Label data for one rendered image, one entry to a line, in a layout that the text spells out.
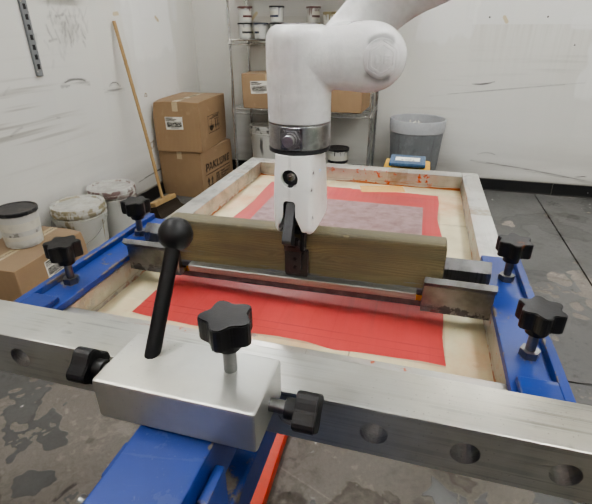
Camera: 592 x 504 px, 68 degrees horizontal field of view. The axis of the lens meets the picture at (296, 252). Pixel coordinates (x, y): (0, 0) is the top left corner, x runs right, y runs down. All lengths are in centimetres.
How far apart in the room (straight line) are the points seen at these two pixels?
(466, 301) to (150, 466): 41
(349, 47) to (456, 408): 37
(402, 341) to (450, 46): 375
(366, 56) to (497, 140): 384
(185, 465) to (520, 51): 411
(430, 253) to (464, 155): 378
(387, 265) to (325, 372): 23
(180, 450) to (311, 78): 38
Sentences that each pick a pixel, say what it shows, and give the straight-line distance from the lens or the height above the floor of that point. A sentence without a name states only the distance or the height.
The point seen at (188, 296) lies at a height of 96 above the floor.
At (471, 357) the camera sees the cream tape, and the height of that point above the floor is 96.
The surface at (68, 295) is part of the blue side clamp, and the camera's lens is 63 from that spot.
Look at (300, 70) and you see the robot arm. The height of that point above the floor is 126.
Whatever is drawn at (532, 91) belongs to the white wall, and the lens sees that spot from 430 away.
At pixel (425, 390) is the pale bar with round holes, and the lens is 38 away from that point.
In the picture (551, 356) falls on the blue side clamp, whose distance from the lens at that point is 52.
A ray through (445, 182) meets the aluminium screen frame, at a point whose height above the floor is 97.
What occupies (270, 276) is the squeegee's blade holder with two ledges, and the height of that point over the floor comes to 100.
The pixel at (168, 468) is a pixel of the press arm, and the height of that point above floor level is 104.
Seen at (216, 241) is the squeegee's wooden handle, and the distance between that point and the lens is 63.
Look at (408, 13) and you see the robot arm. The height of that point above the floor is 132.
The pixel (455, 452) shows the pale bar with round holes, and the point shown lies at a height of 101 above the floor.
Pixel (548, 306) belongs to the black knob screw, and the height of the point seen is 106.
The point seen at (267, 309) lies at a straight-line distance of 61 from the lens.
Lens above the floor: 130
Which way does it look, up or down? 27 degrees down
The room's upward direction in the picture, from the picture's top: straight up
